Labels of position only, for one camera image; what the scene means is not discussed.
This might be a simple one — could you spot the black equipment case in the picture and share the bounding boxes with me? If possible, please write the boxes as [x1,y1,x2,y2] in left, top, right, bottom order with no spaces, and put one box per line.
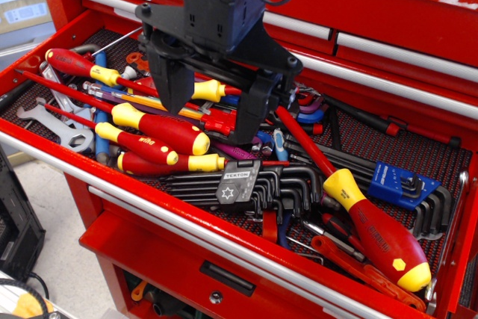
[1,152,46,282]

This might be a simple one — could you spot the blue holder hex key set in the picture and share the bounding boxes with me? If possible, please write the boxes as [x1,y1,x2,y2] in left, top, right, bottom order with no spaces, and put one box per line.
[283,139,453,238]

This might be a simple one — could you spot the front red yellow screwdriver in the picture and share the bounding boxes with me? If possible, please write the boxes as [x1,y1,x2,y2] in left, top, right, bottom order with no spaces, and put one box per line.
[117,152,291,177]

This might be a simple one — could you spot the open red tool drawer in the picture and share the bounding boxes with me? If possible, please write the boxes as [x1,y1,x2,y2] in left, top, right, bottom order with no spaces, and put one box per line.
[1,6,477,318]

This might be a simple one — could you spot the red holder coloured hex keys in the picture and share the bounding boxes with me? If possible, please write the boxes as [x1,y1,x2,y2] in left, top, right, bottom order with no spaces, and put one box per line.
[82,81,236,136]

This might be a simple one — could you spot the large red yellow screwdriver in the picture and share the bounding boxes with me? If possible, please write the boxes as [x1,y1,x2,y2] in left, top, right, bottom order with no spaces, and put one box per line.
[276,106,432,292]

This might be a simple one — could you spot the medium red yellow screwdriver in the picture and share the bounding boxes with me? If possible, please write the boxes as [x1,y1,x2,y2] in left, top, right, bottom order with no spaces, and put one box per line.
[16,69,211,155]

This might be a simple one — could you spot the orange flat plastic tool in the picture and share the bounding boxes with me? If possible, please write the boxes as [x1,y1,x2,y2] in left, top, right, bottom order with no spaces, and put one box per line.
[311,236,426,312]

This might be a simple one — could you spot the chrome adjustable wrench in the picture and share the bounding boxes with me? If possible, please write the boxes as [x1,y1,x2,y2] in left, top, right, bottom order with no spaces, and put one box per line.
[39,61,94,126]

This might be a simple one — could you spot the small red yellow Wiha screwdriver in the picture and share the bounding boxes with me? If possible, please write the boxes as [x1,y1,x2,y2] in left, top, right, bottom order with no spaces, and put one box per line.
[46,104,179,166]

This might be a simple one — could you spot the red tool chest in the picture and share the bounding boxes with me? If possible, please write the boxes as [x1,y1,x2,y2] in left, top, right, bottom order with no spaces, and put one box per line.
[33,0,478,319]

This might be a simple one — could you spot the small red black screwdriver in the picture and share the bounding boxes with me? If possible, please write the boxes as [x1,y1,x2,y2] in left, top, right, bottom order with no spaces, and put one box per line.
[321,213,365,262]

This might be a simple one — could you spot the blue handled tool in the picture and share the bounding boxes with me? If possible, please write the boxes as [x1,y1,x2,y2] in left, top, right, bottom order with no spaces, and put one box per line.
[94,51,110,165]

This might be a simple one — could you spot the black Tekton torx key set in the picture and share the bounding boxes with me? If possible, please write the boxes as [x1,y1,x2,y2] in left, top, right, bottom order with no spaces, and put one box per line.
[161,160,323,223]

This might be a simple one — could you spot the black red long tool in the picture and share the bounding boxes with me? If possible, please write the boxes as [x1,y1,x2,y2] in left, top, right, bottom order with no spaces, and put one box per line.
[323,94,462,148]

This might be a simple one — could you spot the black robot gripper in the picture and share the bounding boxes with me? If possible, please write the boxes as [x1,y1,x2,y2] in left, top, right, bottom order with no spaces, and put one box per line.
[135,0,302,145]

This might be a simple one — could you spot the back-left red yellow screwdriver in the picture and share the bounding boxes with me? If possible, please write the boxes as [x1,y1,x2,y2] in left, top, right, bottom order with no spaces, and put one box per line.
[45,49,158,97]

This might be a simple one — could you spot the flat steel open wrench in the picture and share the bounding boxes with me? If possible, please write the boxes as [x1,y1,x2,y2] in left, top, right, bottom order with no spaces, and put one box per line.
[16,97,95,153]

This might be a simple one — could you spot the back-centre red yellow screwdriver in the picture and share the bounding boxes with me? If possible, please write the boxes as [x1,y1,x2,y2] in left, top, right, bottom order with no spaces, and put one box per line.
[134,75,243,103]

